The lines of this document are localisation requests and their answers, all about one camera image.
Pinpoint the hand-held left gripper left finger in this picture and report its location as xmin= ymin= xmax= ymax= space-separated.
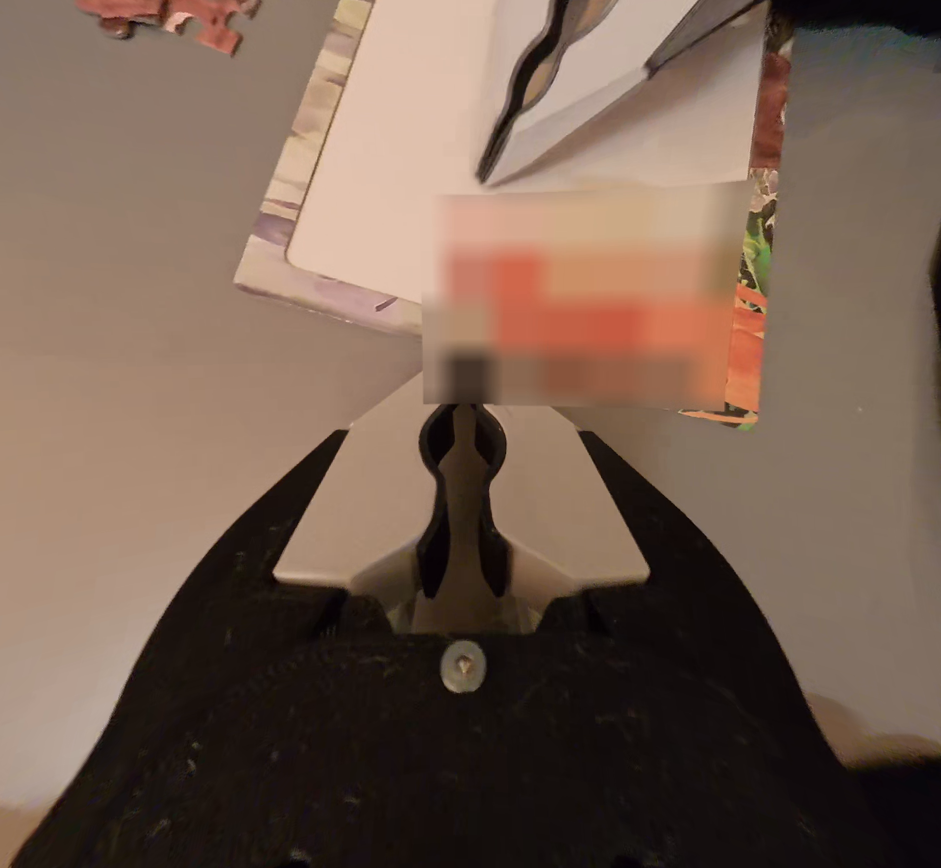
xmin=272 ymin=376 xmax=451 ymax=601

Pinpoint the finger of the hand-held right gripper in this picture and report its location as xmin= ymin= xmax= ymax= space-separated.
xmin=484 ymin=0 xmax=763 ymax=187
xmin=476 ymin=0 xmax=589 ymax=178

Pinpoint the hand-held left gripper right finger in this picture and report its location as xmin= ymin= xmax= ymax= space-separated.
xmin=474 ymin=405 xmax=653 ymax=613

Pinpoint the puzzle frame tray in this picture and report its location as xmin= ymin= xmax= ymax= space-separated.
xmin=234 ymin=0 xmax=791 ymax=432

